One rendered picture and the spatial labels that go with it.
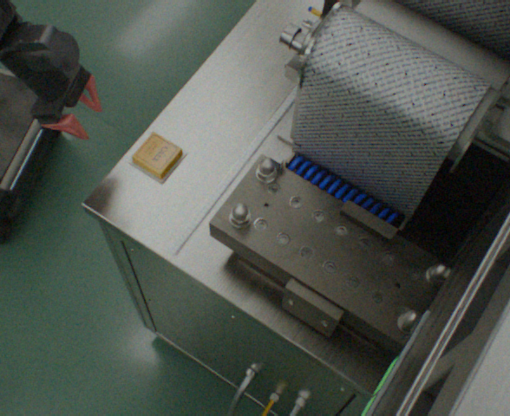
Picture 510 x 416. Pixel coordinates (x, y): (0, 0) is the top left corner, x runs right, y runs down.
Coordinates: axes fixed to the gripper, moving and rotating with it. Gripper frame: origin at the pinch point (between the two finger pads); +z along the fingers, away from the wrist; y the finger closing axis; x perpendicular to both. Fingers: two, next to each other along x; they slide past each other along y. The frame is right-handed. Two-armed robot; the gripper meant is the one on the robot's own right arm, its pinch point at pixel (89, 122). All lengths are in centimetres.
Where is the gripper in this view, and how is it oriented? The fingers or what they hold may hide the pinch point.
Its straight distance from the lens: 125.8
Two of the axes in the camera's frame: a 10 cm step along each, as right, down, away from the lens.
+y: 3.0, -8.6, 4.1
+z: 4.5, 5.0, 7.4
